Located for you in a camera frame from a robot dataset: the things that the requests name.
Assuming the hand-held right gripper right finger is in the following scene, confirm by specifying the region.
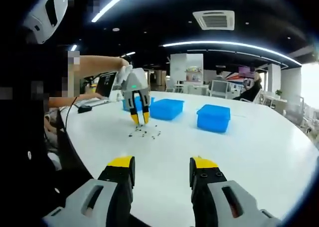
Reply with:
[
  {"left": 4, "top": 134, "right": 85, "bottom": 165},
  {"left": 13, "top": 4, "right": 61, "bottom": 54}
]
[{"left": 189, "top": 156, "right": 282, "bottom": 227}]

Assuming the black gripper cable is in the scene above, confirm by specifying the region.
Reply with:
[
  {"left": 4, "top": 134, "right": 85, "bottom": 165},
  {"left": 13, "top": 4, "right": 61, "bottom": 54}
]
[{"left": 63, "top": 96, "right": 78, "bottom": 133}]

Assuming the white mesh office chair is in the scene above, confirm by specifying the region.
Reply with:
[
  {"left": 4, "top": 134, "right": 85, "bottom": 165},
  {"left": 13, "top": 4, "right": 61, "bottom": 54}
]
[{"left": 208, "top": 80, "right": 229, "bottom": 98}]

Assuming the pile of black resistors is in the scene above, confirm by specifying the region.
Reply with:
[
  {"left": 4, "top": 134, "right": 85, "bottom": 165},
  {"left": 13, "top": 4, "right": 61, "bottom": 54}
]
[{"left": 128, "top": 123, "right": 161, "bottom": 139}]

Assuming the ceiling air conditioner vent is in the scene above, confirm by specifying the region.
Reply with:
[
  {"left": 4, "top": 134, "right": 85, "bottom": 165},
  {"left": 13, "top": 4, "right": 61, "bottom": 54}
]
[{"left": 192, "top": 10, "right": 235, "bottom": 31}]

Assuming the pink wall monitor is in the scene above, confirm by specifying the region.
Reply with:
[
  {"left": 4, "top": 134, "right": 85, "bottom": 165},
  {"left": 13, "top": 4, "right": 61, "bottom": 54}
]
[{"left": 238, "top": 66, "right": 255, "bottom": 75}]

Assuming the person's black shirt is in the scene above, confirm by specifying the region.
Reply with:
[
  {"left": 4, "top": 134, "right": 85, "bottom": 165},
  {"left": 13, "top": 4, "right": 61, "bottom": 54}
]
[{"left": 0, "top": 47, "right": 93, "bottom": 213}]

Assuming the blue plastic bin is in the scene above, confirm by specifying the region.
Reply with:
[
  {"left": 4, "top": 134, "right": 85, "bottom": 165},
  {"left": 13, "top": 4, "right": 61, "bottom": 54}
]
[
  {"left": 196, "top": 104, "right": 231, "bottom": 134},
  {"left": 149, "top": 99, "right": 185, "bottom": 121},
  {"left": 122, "top": 97, "right": 156, "bottom": 112}
]

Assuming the long curved ceiling light strip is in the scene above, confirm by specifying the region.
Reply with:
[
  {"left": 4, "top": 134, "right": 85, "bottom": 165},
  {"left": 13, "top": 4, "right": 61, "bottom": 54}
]
[{"left": 91, "top": 0, "right": 140, "bottom": 23}]

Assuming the white laptop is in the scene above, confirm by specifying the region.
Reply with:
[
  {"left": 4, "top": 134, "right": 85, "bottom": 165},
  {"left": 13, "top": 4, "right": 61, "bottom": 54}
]
[{"left": 82, "top": 71, "right": 118, "bottom": 107}]

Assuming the white display shelf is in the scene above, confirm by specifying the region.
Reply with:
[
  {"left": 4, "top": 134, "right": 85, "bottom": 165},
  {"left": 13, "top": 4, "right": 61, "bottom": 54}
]
[{"left": 170, "top": 53, "right": 204, "bottom": 85}]

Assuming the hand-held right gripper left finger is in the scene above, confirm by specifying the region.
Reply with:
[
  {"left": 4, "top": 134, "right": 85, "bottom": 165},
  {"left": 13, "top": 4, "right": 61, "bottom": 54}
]
[{"left": 42, "top": 156, "right": 137, "bottom": 227}]

